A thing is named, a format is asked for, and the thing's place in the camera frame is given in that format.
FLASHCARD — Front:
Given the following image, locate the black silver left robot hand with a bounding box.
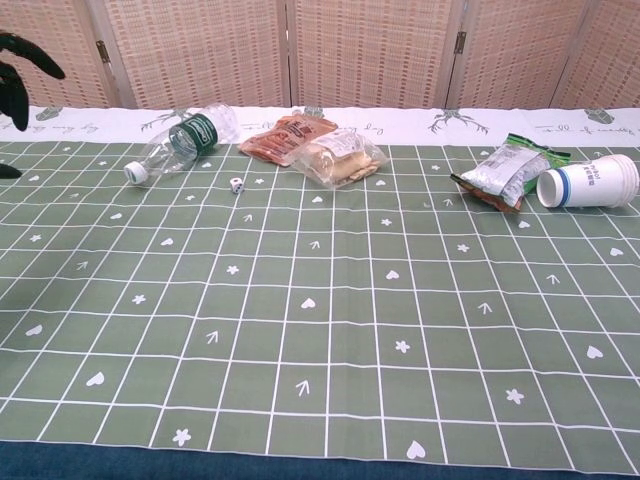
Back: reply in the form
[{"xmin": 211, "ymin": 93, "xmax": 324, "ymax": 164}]
[{"xmin": 0, "ymin": 32, "xmax": 66, "ymax": 180}]

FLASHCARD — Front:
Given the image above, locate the woven bamboo screen panel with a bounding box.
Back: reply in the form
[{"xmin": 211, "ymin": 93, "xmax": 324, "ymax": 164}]
[
  {"xmin": 447, "ymin": 0, "xmax": 589, "ymax": 109},
  {"xmin": 549, "ymin": 0, "xmax": 640, "ymax": 109},
  {"xmin": 287, "ymin": 0, "xmax": 464, "ymax": 109},
  {"xmin": 102, "ymin": 0, "xmax": 294, "ymax": 109},
  {"xmin": 0, "ymin": 0, "xmax": 126, "ymax": 109}
]

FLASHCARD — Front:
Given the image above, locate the clear plastic water bottle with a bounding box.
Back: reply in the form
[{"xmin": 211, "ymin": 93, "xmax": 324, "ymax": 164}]
[{"xmin": 123, "ymin": 102, "xmax": 241, "ymax": 186}]

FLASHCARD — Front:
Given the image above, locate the orange sausage snack packet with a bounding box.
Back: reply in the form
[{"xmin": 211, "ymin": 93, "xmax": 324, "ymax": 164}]
[{"xmin": 238, "ymin": 114, "xmax": 340, "ymax": 166}]

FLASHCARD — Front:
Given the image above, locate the clear cracker bag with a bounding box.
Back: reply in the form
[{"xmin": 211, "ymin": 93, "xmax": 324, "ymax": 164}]
[{"xmin": 290, "ymin": 130, "xmax": 391, "ymax": 190}]

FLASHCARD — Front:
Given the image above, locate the green grid tablecloth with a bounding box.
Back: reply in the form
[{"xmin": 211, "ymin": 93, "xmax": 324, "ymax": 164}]
[{"xmin": 0, "ymin": 105, "xmax": 640, "ymax": 476}]

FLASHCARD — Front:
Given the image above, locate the silver snack bag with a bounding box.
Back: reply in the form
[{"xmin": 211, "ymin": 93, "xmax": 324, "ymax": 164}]
[{"xmin": 449, "ymin": 147, "xmax": 551, "ymax": 215}]

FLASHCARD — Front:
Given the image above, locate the green snack bag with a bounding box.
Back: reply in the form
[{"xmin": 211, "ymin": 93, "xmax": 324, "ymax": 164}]
[{"xmin": 502, "ymin": 132, "xmax": 572, "ymax": 169}]

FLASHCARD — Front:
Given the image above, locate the white paper cup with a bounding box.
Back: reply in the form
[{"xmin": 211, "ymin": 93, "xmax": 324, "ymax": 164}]
[{"xmin": 536, "ymin": 153, "xmax": 640, "ymax": 210}]

